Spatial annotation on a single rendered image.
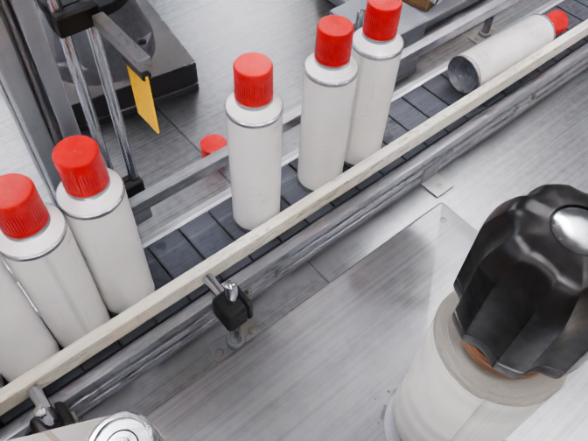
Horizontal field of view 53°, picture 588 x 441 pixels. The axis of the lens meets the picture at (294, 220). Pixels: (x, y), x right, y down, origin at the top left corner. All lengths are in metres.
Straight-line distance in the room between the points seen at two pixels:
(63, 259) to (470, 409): 0.30
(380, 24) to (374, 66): 0.04
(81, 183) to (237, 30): 0.58
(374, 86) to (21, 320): 0.39
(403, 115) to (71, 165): 0.46
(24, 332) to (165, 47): 0.48
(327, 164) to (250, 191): 0.10
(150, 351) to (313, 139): 0.27
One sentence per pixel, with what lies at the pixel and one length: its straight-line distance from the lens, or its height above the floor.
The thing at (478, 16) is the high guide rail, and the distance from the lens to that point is 0.82.
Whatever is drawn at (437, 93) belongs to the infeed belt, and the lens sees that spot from 0.82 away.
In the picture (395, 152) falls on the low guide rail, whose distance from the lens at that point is 0.68.
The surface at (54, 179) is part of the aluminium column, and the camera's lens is 0.63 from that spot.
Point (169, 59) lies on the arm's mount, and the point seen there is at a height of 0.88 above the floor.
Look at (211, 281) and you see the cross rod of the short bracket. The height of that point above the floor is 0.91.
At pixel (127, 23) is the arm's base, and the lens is 0.81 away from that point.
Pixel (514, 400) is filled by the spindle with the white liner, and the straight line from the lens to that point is 0.38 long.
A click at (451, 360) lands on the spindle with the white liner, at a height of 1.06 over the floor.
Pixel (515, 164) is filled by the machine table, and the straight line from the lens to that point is 0.83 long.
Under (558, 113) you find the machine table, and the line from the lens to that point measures 0.93.
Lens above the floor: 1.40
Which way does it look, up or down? 53 degrees down
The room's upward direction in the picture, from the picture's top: 4 degrees clockwise
